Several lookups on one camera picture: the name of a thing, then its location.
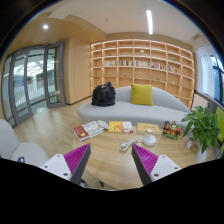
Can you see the black backpack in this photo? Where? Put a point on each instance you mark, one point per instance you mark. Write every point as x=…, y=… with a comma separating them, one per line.
x=103, y=95

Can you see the yellow cushion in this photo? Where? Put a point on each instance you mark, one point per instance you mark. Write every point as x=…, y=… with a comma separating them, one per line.
x=141, y=94

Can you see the red book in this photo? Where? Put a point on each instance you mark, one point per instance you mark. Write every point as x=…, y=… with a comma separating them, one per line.
x=81, y=133

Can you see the yellow orange book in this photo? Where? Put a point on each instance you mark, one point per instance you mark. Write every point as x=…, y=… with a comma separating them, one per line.
x=120, y=126

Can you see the round ceiling spotlight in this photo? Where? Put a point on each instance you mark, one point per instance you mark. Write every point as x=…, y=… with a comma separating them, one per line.
x=45, y=26

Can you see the wooden wall bookshelf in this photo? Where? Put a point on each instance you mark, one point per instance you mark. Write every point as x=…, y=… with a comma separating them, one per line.
x=162, y=65

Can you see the open white magazine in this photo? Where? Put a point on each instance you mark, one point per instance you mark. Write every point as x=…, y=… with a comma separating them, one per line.
x=95, y=127

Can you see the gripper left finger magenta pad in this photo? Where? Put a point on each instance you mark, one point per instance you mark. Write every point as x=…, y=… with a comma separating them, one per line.
x=69, y=166

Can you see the green potted plant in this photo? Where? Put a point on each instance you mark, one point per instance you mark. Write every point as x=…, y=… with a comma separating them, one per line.
x=203, y=125

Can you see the window with white curtain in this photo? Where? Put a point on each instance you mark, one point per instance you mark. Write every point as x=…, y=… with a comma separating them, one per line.
x=210, y=74

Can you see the white round power socket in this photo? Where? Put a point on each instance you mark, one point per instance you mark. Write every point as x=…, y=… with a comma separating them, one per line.
x=149, y=140

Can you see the long ceiling light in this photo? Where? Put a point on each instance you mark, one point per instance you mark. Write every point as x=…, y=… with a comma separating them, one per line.
x=150, y=21

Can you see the small white bottle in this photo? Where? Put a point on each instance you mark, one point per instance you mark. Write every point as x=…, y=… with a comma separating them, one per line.
x=189, y=142

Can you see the grey armchair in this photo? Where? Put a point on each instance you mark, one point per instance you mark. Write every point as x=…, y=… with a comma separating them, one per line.
x=26, y=152

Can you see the grey curved sofa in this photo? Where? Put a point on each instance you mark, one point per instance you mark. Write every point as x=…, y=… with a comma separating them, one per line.
x=165, y=107

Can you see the tan yellow book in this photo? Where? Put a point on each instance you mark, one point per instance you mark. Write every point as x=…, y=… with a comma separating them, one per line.
x=142, y=127

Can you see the green chair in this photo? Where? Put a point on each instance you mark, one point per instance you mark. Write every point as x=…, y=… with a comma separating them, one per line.
x=220, y=119

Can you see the glass double door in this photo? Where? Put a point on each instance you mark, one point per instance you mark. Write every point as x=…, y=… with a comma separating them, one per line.
x=32, y=80

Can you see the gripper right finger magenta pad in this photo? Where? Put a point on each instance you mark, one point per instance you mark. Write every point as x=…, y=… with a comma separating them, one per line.
x=151, y=167

